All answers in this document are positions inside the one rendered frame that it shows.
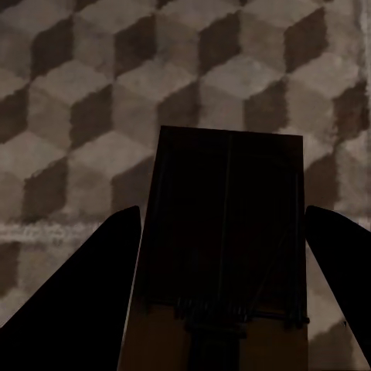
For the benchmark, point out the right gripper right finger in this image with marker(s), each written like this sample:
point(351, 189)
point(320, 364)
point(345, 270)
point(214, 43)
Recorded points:
point(342, 249)

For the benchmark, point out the mousetrap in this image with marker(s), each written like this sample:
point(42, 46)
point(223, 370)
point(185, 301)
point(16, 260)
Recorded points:
point(220, 280)

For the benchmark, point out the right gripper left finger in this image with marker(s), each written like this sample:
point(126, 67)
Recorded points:
point(76, 320)

